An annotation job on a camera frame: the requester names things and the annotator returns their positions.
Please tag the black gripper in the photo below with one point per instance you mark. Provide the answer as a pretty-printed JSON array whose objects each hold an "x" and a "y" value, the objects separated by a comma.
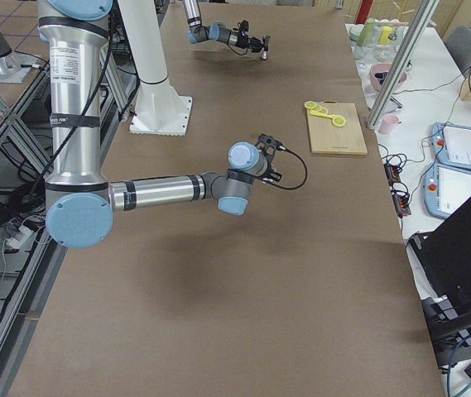
[
  {"x": 271, "y": 177},
  {"x": 245, "y": 40}
]

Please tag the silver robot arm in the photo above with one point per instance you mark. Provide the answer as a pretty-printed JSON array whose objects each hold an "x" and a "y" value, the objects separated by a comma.
[
  {"x": 198, "y": 32},
  {"x": 80, "y": 201}
]

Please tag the pink plastic cup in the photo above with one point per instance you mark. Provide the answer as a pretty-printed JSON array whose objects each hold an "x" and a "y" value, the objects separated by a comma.
[{"x": 388, "y": 123}]

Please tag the wooden cutting board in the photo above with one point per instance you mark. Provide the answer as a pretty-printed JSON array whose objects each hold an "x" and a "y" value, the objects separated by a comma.
[{"x": 325, "y": 138}]

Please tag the yellow plastic spoon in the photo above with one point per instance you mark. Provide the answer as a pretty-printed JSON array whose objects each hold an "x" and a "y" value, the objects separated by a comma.
[{"x": 328, "y": 116}]

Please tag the clear wine glass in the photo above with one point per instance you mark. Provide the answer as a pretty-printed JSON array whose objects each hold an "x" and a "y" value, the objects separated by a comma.
[{"x": 364, "y": 55}]

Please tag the green tumbler bottle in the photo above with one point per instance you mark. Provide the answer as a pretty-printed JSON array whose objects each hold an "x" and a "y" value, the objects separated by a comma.
[{"x": 367, "y": 34}]

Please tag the pink bowl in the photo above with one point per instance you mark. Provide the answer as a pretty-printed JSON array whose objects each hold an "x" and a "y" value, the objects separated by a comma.
[{"x": 378, "y": 75}]

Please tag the yellow capped bottle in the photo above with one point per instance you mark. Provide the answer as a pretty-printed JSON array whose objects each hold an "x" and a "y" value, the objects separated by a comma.
[{"x": 385, "y": 36}]

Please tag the near blue teach pendant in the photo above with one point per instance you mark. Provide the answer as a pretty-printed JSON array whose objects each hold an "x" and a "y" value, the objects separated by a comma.
[{"x": 445, "y": 189}]

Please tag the blue teach pendant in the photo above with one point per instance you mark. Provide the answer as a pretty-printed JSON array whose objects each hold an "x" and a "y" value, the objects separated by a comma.
[
  {"x": 452, "y": 144},
  {"x": 445, "y": 189}
]

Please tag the far blue teach pendant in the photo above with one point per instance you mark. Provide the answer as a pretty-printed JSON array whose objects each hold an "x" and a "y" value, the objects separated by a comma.
[{"x": 452, "y": 144}]

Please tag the grey office chair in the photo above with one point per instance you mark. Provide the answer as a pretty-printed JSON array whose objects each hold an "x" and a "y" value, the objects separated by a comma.
[{"x": 458, "y": 44}]

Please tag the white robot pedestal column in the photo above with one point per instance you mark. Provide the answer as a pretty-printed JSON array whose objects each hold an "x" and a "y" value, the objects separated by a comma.
[{"x": 159, "y": 109}]

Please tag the aluminium frame post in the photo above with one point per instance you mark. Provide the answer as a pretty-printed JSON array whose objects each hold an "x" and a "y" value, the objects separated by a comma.
[{"x": 410, "y": 40}]

